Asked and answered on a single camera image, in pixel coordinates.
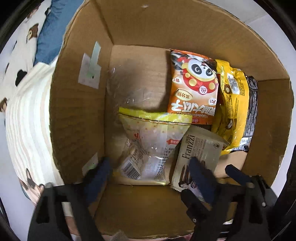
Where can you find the beige Franzzi cookie pack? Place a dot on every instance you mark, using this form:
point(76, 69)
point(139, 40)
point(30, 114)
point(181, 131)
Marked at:
point(206, 146)

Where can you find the orange panda snack bag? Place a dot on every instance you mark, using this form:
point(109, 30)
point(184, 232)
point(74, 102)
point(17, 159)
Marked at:
point(194, 86)

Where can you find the yellow snack bag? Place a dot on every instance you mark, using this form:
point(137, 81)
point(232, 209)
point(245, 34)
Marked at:
point(232, 105)

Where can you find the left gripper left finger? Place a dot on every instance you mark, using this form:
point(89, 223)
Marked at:
point(49, 222)

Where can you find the black snack bag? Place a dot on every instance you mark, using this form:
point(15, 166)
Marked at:
point(251, 115)

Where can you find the clear yellow-edged snack bag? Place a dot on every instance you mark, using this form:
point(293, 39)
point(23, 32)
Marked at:
point(151, 142)

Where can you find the white bear print pillow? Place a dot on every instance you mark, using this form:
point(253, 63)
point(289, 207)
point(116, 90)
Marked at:
point(20, 55)

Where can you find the blue bed sheet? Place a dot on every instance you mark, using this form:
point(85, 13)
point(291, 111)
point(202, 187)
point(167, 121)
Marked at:
point(51, 36)

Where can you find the cream striped blanket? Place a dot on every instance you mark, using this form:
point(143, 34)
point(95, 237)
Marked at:
point(28, 127)

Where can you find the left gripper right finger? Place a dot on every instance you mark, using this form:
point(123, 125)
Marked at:
point(236, 212)

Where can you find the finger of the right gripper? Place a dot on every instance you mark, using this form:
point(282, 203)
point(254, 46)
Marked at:
point(237, 175)

